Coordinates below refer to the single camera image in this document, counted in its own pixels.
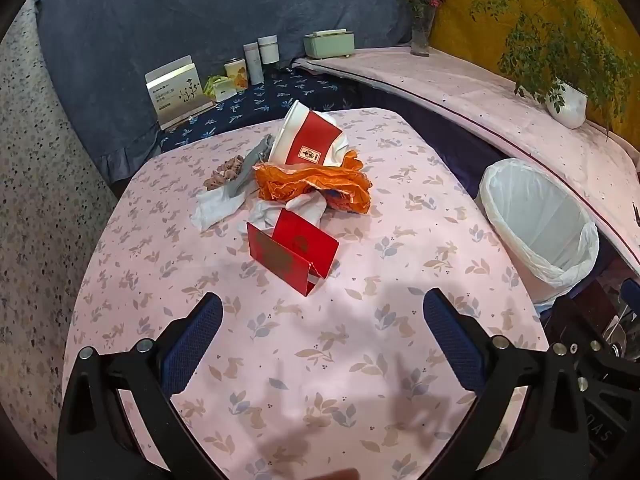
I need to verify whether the white tissue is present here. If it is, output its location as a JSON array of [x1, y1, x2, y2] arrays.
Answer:
[[250, 192, 328, 233], [191, 187, 246, 231]]

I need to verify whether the dark purple cloth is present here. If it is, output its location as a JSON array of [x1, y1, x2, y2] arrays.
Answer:
[[350, 80, 511, 196]]

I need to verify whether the dark wooden stool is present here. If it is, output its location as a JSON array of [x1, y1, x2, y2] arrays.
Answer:
[[545, 247, 640, 356]]

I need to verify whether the pink rabbit tablecloth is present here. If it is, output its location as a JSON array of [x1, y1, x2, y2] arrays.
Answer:
[[62, 107, 551, 480]]

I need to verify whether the blue grey backdrop cloth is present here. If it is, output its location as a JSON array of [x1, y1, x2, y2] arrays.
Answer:
[[35, 0, 441, 183]]

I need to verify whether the brown scrunchie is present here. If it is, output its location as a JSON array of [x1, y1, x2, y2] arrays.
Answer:
[[204, 156, 244, 192]]

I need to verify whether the grey wrapper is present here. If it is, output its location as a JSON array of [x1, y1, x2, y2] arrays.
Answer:
[[227, 135, 273, 196]]

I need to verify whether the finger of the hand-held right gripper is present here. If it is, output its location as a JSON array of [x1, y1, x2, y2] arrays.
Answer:
[[570, 341, 640, 397]]

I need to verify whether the white flat tissue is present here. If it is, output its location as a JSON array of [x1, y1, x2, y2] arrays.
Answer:
[[191, 187, 246, 231]]

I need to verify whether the dark blue floral cloth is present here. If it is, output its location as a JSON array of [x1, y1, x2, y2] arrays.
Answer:
[[160, 67, 361, 153]]

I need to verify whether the glass vase with pink flowers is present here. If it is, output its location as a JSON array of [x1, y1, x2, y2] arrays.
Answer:
[[394, 0, 447, 57]]

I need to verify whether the short white canister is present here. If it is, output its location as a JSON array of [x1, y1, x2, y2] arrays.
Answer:
[[258, 35, 280, 65]]

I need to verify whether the orange plastic bag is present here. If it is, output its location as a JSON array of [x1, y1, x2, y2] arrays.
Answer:
[[252, 150, 373, 213]]

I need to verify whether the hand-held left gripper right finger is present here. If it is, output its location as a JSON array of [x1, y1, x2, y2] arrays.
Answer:
[[422, 287, 591, 480]]

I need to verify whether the green packet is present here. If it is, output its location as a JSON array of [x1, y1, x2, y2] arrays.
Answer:
[[204, 75, 236, 102]]

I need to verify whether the white card box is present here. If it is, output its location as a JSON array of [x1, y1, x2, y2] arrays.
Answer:
[[145, 55, 216, 131]]

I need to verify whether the green plant in white pot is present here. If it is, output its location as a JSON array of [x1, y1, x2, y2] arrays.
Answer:
[[470, 0, 638, 136]]

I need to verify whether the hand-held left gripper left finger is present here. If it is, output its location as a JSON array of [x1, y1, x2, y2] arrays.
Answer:
[[56, 292, 224, 480]]

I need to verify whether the mint green box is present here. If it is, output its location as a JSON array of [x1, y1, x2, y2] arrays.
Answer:
[[303, 28, 357, 58]]

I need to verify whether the orange printed tin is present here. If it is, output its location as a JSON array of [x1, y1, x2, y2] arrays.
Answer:
[[224, 58, 248, 92]]

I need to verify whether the white lined trash bin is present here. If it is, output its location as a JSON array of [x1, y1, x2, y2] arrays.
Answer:
[[475, 158, 600, 311]]

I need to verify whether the red card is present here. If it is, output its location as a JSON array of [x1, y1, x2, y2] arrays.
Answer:
[[246, 208, 340, 297]]

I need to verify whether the pink sheet with red stripe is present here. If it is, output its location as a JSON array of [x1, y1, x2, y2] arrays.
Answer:
[[292, 45, 640, 276]]

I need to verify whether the red and white paper bucket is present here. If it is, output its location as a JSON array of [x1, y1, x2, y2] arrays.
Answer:
[[267, 100, 358, 168]]

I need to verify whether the metal cup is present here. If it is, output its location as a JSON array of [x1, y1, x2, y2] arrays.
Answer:
[[602, 310, 637, 356]]

